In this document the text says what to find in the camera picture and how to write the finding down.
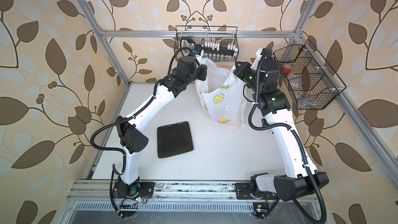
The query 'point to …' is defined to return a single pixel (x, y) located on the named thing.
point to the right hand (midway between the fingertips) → (236, 63)
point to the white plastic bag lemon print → (222, 94)
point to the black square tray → (174, 139)
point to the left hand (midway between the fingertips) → (208, 63)
